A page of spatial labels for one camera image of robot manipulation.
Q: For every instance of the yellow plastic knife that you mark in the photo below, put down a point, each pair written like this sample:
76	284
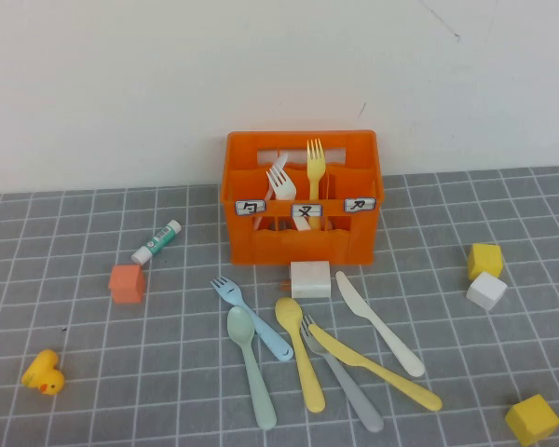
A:
382	372

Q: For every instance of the pale green plastic spoon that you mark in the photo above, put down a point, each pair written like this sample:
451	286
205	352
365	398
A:
241	328

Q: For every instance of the yellow plastic fork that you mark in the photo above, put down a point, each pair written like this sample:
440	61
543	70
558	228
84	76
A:
315	172

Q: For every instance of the green white glue stick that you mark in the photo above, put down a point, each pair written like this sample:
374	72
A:
158	241

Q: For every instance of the yellow plastic spoon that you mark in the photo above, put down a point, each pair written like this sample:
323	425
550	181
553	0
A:
289	314

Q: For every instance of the yellow foam cube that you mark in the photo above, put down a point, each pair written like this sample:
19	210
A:
533	421
484	261

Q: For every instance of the paper label knife character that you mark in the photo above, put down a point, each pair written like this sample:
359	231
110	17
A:
359	205

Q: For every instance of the white foam cube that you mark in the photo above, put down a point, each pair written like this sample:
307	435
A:
486	291

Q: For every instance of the white plastic knife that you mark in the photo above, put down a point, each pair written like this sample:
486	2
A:
368	312

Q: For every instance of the grey plastic fork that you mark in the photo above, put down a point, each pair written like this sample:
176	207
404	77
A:
354	400

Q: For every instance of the yellow rubber duck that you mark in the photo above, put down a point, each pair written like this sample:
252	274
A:
44	375

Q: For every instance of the white plastic fork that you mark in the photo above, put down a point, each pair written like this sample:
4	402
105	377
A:
282	188

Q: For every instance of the white eraser block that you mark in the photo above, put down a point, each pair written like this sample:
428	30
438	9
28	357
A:
309	279

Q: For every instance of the orange plastic cutlery holder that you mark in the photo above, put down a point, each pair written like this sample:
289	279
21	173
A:
303	247

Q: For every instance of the paper label fork character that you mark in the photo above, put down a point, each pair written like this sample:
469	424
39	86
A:
307	210

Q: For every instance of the paper label spoon character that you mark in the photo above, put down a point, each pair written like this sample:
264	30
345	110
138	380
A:
250	208

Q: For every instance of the light blue plastic fork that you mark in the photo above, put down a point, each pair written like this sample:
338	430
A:
263	328

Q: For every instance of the orange foam block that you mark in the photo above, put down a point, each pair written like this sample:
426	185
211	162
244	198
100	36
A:
126	285

